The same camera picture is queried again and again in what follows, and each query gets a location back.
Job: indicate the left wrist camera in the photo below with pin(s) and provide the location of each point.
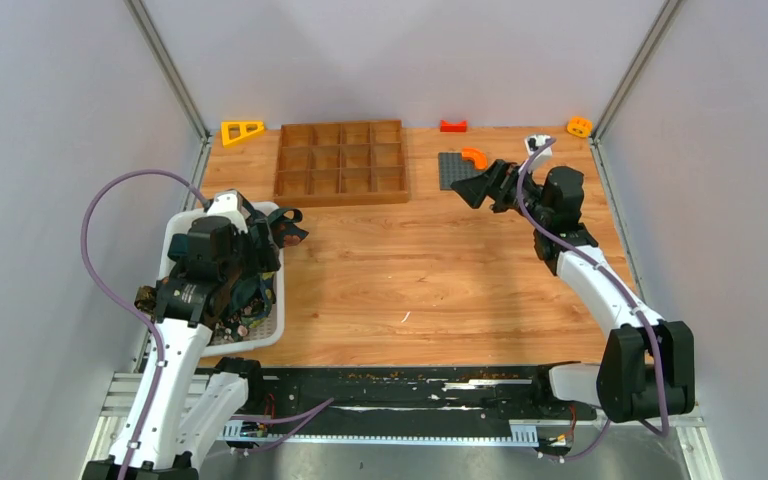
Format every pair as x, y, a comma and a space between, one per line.
229, 204

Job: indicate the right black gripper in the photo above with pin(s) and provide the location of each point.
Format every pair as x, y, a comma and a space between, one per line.
499, 179

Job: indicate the grey studded baseplate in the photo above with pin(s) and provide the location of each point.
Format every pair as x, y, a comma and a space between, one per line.
452, 166

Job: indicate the pile of patterned ties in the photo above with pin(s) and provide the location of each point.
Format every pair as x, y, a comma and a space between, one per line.
251, 300

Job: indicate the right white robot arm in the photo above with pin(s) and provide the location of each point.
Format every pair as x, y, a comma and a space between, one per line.
647, 367

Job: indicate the yellow triangular block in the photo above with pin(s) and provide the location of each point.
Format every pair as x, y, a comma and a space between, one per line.
235, 132

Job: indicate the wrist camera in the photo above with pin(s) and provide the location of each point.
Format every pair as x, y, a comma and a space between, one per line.
539, 146
229, 204

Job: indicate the orange curved block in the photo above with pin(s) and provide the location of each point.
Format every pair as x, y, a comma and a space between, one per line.
476, 157

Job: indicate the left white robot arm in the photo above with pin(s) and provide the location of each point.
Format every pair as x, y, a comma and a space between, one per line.
189, 389

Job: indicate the white plastic basket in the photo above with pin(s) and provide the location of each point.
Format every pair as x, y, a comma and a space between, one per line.
201, 261

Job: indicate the wooden compartment tray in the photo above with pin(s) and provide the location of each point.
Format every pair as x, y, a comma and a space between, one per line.
341, 164

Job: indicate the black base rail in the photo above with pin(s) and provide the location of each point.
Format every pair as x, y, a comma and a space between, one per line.
413, 402

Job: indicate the red plastic block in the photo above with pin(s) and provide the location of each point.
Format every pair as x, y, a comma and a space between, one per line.
453, 127

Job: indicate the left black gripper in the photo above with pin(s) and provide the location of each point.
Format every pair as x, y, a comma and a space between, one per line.
262, 258

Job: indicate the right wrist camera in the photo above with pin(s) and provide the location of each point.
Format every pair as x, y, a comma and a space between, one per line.
539, 146

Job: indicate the orange round block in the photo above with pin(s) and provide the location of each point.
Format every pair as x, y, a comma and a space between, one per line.
579, 127

